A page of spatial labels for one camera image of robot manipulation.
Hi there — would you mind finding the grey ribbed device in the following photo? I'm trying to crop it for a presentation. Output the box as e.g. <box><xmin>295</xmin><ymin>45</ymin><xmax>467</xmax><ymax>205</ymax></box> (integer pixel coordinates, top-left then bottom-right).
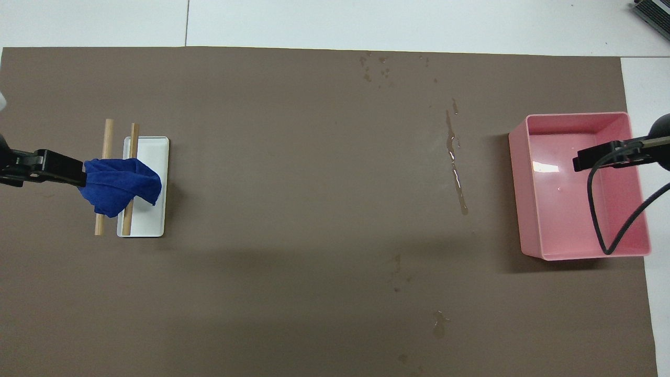
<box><xmin>631</xmin><ymin>0</ymin><xmax>670</xmax><ymax>35</ymax></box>

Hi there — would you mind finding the pink plastic bin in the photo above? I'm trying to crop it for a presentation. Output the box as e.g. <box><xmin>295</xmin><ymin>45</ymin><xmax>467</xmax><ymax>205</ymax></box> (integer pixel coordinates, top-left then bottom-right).
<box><xmin>509</xmin><ymin>112</ymin><xmax>651</xmax><ymax>261</ymax></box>

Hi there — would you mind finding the white rack with wooden rods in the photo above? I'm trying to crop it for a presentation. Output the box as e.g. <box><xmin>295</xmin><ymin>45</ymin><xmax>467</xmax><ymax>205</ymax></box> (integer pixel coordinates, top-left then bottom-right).
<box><xmin>117</xmin><ymin>136</ymin><xmax>170</xmax><ymax>238</ymax></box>

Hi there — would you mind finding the brown table mat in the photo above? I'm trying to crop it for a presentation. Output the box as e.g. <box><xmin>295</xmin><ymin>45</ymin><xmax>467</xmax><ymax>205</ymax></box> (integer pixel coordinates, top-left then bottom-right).
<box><xmin>0</xmin><ymin>46</ymin><xmax>659</xmax><ymax>377</ymax></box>

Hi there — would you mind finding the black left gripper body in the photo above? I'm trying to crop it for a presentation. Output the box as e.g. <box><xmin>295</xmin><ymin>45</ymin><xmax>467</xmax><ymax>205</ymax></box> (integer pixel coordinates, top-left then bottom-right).
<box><xmin>0</xmin><ymin>134</ymin><xmax>36</xmax><ymax>179</ymax></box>

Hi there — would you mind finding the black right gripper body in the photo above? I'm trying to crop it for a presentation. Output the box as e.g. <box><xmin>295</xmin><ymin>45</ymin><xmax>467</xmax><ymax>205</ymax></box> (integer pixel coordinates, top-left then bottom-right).
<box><xmin>649</xmin><ymin>113</ymin><xmax>670</xmax><ymax>171</ymax></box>

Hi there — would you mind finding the blue towel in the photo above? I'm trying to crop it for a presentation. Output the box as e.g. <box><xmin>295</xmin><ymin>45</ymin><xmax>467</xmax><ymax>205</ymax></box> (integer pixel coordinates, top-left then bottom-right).
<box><xmin>79</xmin><ymin>157</ymin><xmax>163</xmax><ymax>218</ymax></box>

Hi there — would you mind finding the wooden rack rod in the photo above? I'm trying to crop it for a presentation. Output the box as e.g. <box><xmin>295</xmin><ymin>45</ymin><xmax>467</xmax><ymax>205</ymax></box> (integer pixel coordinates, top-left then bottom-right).
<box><xmin>95</xmin><ymin>119</ymin><xmax>114</xmax><ymax>236</ymax></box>
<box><xmin>122</xmin><ymin>123</ymin><xmax>140</xmax><ymax>236</ymax></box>

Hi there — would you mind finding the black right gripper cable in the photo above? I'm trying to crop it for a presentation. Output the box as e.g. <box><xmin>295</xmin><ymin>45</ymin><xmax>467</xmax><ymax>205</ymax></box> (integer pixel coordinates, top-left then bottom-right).
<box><xmin>587</xmin><ymin>136</ymin><xmax>670</xmax><ymax>256</ymax></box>

